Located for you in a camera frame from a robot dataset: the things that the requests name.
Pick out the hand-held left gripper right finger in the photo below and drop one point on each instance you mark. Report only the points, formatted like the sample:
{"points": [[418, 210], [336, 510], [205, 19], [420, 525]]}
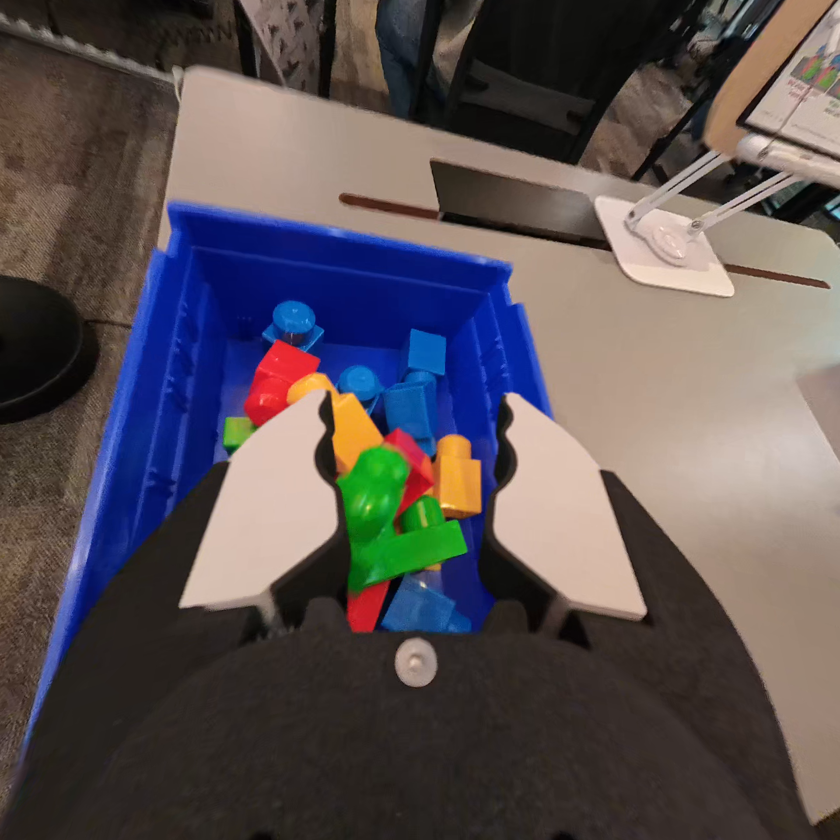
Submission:
{"points": [[558, 525]]}

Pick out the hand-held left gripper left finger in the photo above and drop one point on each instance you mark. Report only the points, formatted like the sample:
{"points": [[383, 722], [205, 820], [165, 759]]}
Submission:
{"points": [[269, 518]]}

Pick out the pile of colourful toy blocks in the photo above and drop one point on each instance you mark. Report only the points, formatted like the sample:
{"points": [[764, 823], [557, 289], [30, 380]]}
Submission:
{"points": [[459, 479]]}

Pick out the blue plastic bin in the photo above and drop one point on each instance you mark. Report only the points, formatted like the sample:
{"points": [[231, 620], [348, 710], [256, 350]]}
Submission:
{"points": [[170, 367]]}

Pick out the white document stand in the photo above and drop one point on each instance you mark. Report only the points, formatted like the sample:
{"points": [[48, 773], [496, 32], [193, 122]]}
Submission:
{"points": [[669, 262]]}

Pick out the black floor stand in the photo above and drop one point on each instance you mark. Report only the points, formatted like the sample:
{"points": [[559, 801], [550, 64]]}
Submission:
{"points": [[33, 348]]}

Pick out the black high-back chair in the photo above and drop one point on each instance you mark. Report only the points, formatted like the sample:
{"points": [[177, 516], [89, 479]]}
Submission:
{"points": [[538, 85]]}

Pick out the printed instruction sheet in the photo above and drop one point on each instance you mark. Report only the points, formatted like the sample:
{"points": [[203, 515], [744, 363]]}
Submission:
{"points": [[807, 85]]}

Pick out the grey metal rail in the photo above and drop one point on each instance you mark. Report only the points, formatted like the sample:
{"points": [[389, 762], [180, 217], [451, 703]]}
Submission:
{"points": [[85, 49]]}

